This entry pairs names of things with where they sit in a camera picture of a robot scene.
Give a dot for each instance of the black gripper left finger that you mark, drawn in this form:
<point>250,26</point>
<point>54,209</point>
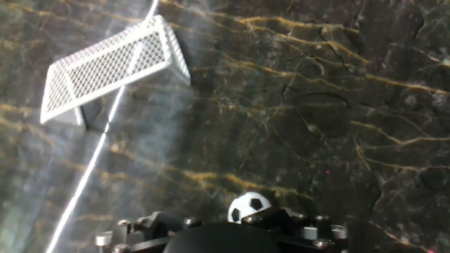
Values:
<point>147,232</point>

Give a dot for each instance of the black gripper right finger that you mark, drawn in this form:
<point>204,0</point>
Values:
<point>309,228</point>

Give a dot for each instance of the small soccer ball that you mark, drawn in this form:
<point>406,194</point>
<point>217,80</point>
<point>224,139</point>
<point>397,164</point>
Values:
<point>246,207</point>

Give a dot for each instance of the white mesh goal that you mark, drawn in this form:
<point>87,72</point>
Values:
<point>105,70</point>

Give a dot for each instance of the black gold-veined marble mat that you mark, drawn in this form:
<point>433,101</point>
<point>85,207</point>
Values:
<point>281,123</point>

